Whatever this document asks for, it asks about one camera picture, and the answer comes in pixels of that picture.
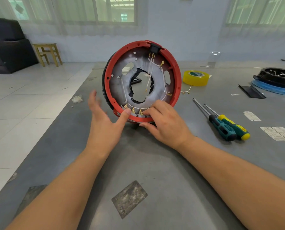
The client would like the person's right hand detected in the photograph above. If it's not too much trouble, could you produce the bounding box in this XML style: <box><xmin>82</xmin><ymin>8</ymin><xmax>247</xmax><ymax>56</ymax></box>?
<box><xmin>139</xmin><ymin>100</ymin><xmax>196</xmax><ymax>152</ymax></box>

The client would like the person's left hand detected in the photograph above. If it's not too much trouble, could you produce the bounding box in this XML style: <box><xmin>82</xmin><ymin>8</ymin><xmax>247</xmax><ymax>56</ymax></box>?
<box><xmin>85</xmin><ymin>90</ymin><xmax>132</xmax><ymax>159</ymax></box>

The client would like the black metal round plate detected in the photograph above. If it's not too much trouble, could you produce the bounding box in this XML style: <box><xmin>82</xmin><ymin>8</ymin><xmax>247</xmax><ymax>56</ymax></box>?
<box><xmin>102</xmin><ymin>49</ymin><xmax>176</xmax><ymax>123</ymax></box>

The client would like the short white wire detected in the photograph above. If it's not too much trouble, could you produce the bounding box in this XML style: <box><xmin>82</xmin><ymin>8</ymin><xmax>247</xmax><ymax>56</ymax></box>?
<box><xmin>120</xmin><ymin>76</ymin><xmax>129</xmax><ymax>109</ymax></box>

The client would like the white branched wires harness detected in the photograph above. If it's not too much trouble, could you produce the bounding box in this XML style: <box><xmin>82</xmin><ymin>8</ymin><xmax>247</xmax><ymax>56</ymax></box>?
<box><xmin>148</xmin><ymin>55</ymin><xmax>173</xmax><ymax>111</ymax></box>

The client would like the dark green black screwdriver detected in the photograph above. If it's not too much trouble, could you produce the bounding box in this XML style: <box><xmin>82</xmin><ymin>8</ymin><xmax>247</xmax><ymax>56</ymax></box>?
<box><xmin>192</xmin><ymin>98</ymin><xmax>237</xmax><ymax>142</ymax></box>

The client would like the red plastic ring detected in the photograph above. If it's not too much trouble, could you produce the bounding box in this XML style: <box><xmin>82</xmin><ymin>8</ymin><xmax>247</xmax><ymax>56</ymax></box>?
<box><xmin>104</xmin><ymin>40</ymin><xmax>182</xmax><ymax>124</ymax></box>

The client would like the green yellow handle screwdriver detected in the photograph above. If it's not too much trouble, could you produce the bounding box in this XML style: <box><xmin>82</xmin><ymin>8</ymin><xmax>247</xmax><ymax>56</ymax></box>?
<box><xmin>203</xmin><ymin>103</ymin><xmax>251</xmax><ymax>141</ymax></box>

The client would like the small black plug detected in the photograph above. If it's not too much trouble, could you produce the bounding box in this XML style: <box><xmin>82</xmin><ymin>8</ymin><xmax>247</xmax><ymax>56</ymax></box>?
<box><xmin>149</xmin><ymin>43</ymin><xmax>163</xmax><ymax>54</ymax></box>

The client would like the person's right forearm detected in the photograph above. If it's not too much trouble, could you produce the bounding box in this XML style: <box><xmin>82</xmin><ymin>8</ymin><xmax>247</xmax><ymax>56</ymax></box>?
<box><xmin>178</xmin><ymin>136</ymin><xmax>285</xmax><ymax>230</ymax></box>

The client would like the person's left forearm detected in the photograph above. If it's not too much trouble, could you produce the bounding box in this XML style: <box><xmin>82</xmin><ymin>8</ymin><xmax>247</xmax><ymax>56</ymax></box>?
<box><xmin>5</xmin><ymin>147</ymin><xmax>109</xmax><ymax>230</ymax></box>

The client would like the yellow tape roll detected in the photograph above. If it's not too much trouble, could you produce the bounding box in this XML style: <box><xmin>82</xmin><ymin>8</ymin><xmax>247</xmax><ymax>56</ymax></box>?
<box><xmin>182</xmin><ymin>70</ymin><xmax>210</xmax><ymax>87</ymax></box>

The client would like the clear acrylic stand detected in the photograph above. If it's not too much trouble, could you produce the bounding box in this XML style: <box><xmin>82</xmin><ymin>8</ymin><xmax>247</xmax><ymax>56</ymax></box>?
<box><xmin>201</xmin><ymin>51</ymin><xmax>221</xmax><ymax>68</ymax></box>

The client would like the black flat plate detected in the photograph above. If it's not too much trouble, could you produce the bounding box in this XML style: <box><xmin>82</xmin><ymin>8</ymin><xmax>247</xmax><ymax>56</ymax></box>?
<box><xmin>238</xmin><ymin>84</ymin><xmax>267</xmax><ymax>99</ymax></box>

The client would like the wooden stool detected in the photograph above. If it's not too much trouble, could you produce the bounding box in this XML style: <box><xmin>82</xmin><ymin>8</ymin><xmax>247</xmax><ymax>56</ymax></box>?
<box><xmin>32</xmin><ymin>43</ymin><xmax>63</xmax><ymax>68</ymax></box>

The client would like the wide sheer curtain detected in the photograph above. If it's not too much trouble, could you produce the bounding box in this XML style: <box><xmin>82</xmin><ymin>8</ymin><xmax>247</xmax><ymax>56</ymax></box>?
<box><xmin>0</xmin><ymin>0</ymin><xmax>149</xmax><ymax>36</ymax></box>

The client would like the black round housing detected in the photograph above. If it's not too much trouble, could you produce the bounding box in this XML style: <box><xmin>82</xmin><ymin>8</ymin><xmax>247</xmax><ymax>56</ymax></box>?
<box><xmin>252</xmin><ymin>67</ymin><xmax>285</xmax><ymax>90</ymax></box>

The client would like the black armchair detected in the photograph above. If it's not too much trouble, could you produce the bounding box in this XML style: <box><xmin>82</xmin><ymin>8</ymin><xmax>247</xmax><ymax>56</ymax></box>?
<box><xmin>0</xmin><ymin>18</ymin><xmax>39</xmax><ymax>74</ymax></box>

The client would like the narrow sheer curtain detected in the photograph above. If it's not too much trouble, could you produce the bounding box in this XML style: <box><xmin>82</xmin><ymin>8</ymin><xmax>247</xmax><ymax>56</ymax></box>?
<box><xmin>219</xmin><ymin>0</ymin><xmax>285</xmax><ymax>39</ymax></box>

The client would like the wide window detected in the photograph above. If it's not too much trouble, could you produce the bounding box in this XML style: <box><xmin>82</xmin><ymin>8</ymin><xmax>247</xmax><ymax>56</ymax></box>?
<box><xmin>7</xmin><ymin>0</ymin><xmax>138</xmax><ymax>24</ymax></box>

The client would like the narrow window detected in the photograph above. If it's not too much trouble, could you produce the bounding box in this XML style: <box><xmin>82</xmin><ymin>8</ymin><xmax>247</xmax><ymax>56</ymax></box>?
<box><xmin>226</xmin><ymin>0</ymin><xmax>285</xmax><ymax>26</ymax></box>

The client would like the blue plastic ring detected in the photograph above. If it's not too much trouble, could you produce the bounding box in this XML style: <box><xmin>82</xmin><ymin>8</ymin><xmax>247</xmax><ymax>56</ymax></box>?
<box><xmin>251</xmin><ymin>80</ymin><xmax>285</xmax><ymax>97</ymax></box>

